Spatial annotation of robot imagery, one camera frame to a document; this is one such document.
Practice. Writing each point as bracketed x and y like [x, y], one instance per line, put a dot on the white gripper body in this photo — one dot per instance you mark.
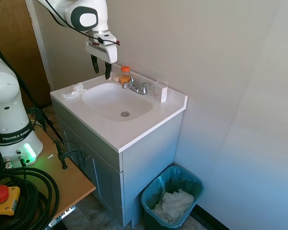
[105, 53]

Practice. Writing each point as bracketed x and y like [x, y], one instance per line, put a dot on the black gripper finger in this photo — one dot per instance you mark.
[95, 64]
[108, 70]

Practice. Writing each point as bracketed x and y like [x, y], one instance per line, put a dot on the white tissue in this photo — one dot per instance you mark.
[75, 91]

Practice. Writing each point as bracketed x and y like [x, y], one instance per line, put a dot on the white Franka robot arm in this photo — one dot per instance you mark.
[4, 107]

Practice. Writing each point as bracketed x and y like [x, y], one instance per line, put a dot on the trash bin with blue liner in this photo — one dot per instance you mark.
[148, 189]

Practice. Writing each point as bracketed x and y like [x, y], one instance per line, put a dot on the small white round jar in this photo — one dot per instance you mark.
[116, 78]

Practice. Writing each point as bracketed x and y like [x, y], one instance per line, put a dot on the clear bottle with orange cap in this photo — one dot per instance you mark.
[125, 69]

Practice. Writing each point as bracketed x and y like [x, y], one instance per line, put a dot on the orange cream jar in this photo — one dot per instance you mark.
[125, 79]

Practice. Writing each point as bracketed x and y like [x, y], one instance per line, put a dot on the chrome sink drain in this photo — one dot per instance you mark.
[125, 114]

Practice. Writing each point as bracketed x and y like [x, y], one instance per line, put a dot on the white cardboard box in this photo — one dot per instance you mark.
[163, 93]

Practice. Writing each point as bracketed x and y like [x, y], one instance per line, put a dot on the white sink vanity top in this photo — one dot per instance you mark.
[158, 115]

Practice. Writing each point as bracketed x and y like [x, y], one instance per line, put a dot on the brown wooden door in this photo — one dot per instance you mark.
[9, 21]

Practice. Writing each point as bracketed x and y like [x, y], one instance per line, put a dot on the black C-clamp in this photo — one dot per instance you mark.
[62, 155]

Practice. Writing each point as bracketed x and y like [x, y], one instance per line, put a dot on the white paper scrap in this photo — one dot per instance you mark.
[51, 156]

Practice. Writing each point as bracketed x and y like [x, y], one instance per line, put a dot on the grey vanity cabinet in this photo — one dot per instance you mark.
[146, 167]

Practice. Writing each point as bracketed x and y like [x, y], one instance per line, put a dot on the wooden table top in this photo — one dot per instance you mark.
[69, 182]

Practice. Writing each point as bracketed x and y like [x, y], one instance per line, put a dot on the pile of white tissues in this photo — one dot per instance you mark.
[175, 201]

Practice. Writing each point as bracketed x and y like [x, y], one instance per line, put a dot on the yellow emergency stop box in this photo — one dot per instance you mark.
[4, 198]

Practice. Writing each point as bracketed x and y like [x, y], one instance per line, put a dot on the black baseboard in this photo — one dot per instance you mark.
[211, 216]

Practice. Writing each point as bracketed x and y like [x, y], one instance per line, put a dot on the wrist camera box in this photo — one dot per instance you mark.
[106, 38]

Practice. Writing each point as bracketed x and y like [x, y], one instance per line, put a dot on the pale door frame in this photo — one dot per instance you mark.
[39, 36]

